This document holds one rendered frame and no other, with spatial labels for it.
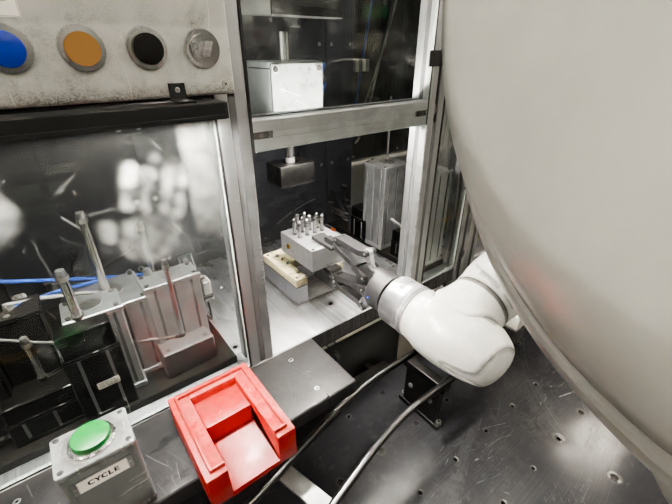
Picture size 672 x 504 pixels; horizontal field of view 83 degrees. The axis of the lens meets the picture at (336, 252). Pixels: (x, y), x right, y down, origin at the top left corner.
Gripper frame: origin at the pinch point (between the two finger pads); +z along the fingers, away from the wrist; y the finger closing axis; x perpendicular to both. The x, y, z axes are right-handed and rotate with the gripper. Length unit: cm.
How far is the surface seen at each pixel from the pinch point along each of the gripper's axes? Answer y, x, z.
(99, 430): 0.5, 46.0, -19.2
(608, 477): -34, -28, -56
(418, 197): 10.8, -18.5, -8.0
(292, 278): -5.9, 6.5, 3.4
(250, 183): 21.4, 19.4, -8.1
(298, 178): 13.8, 0.1, 9.7
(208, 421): -8.1, 34.3, -18.5
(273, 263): -6.1, 6.5, 11.8
